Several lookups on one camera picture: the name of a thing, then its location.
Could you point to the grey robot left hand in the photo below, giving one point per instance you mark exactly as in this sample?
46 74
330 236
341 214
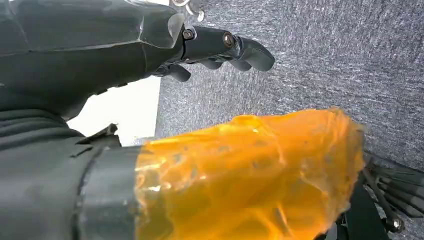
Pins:
232 179

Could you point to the ribbed grey robot left arm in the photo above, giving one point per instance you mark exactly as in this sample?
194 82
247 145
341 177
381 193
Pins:
30 127

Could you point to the white desk side panel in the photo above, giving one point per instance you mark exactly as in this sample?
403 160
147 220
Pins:
132 109

